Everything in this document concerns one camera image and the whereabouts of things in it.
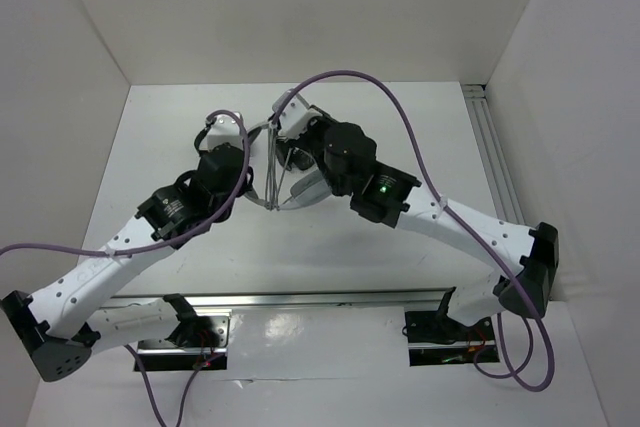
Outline grey white headphones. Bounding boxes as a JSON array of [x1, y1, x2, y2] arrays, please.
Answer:
[[244, 133, 332, 211]]

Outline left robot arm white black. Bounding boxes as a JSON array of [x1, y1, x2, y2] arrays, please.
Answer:
[[1, 143, 251, 382]]

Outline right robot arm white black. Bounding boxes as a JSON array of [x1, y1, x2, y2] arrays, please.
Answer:
[[279, 110, 559, 339]]

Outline left black headphones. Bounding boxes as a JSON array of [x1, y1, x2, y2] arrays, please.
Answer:
[[194, 125, 210, 155]]

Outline black headphones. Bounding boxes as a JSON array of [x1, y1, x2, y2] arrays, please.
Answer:
[[276, 139, 315, 172], [194, 125, 210, 155]]

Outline right black headphones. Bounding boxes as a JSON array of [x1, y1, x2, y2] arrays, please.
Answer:
[[276, 139, 315, 172]]

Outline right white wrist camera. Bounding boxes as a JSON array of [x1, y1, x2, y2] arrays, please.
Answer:
[[272, 90, 320, 140]]

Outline aluminium side rail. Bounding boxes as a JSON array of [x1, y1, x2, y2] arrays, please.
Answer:
[[461, 84, 525, 224]]

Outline aluminium front rail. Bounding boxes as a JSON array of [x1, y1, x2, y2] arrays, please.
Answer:
[[107, 287, 456, 309]]

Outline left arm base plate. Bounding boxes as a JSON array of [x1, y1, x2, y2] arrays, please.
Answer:
[[135, 309, 231, 372]]

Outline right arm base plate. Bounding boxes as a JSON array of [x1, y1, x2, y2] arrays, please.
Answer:
[[402, 311, 499, 366]]

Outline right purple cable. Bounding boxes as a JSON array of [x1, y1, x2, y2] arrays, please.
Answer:
[[277, 69, 556, 392]]

